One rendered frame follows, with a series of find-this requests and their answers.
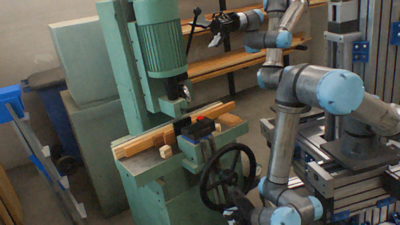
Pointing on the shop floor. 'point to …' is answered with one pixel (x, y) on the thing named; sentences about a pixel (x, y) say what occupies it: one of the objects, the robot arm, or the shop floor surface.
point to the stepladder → (40, 155)
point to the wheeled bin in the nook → (56, 117)
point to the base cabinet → (176, 205)
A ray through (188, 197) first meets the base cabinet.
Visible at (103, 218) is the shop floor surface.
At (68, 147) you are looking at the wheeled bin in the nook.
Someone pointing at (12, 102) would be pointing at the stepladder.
